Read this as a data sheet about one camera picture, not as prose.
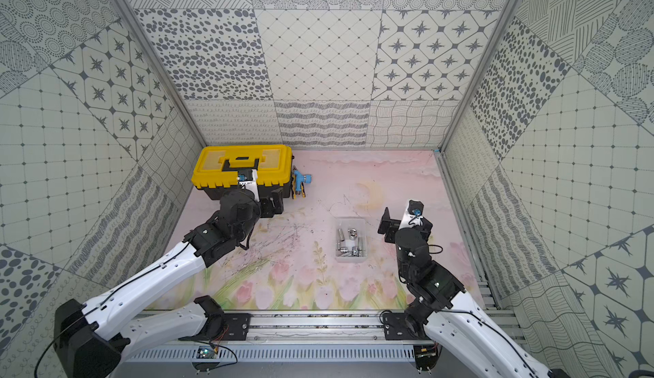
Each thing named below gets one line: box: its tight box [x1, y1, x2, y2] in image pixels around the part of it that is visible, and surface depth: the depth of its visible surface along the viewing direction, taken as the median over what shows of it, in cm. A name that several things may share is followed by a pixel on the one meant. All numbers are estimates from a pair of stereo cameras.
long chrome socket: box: [357, 236, 364, 258], surface depth 92 cm
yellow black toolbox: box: [190, 144, 293, 201], surface depth 95 cm
